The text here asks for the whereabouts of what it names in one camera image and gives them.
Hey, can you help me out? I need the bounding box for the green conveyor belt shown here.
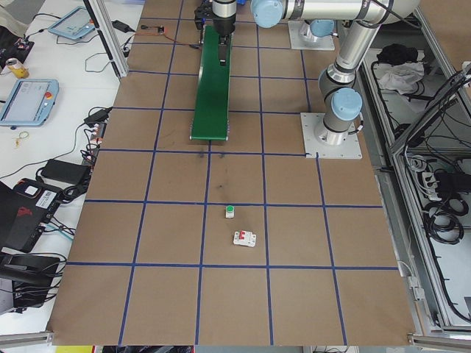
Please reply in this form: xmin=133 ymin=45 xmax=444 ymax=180
xmin=189 ymin=24 xmax=236 ymax=143

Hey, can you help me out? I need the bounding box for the light blue teach pendant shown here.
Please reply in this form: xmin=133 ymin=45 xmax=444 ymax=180
xmin=0 ymin=79 xmax=60 ymax=129
xmin=47 ymin=6 xmax=97 ymax=40

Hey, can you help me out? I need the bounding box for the black power strip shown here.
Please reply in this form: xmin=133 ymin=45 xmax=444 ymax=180
xmin=81 ymin=122 xmax=107 ymax=165

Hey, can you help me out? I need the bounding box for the black cloth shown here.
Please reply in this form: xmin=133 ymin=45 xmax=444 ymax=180
xmin=377 ymin=43 xmax=420 ymax=65

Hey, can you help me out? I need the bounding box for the white cloth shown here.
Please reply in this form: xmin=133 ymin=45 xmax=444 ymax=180
xmin=378 ymin=62 xmax=428 ymax=96

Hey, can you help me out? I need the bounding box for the white red circuit breaker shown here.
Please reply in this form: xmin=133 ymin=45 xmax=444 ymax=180
xmin=232 ymin=229 xmax=258 ymax=249

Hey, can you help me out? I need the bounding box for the large black power adapter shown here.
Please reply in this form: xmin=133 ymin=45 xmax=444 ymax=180
xmin=40 ymin=158 xmax=91 ymax=184

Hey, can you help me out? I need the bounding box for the yellow drink can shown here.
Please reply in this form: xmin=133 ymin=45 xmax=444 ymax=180
xmin=5 ymin=57 xmax=29 ymax=79

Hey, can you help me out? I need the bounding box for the white power strip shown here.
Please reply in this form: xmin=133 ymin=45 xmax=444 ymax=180
xmin=419 ymin=171 xmax=442 ymax=202

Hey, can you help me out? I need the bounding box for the black power brick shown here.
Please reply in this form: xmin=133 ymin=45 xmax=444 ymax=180
xmin=436 ymin=171 xmax=461 ymax=196

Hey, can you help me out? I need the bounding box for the black computer with red logo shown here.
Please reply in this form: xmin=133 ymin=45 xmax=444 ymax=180
xmin=0 ymin=178 xmax=64 ymax=254

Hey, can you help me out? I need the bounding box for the black docking device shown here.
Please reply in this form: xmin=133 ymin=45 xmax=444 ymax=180
xmin=0 ymin=253 xmax=67 ymax=316

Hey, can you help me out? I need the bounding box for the aluminium profile bar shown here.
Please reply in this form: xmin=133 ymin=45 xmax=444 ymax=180
xmin=0 ymin=329 xmax=55 ymax=346
xmin=406 ymin=332 xmax=471 ymax=349

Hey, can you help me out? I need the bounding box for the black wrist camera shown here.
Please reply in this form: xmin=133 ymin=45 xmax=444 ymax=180
xmin=194 ymin=2 xmax=213 ymax=31

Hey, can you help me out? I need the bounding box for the red black wire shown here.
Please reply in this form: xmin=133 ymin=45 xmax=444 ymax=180
xmin=135 ymin=29 xmax=202 ymax=49

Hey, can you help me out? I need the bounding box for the white square base plate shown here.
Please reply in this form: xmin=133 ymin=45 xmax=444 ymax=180
xmin=300 ymin=112 xmax=364 ymax=161
xmin=287 ymin=20 xmax=336 ymax=51

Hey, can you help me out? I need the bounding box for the aluminium profile post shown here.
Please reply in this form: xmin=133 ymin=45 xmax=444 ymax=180
xmin=82 ymin=0 xmax=130 ymax=79

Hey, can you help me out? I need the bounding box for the aluminium V-shaped frame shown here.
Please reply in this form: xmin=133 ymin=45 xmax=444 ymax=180
xmin=358 ymin=0 xmax=471 ymax=349

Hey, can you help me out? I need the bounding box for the coiled black cable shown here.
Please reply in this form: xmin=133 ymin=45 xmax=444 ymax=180
xmin=422 ymin=198 xmax=467 ymax=246

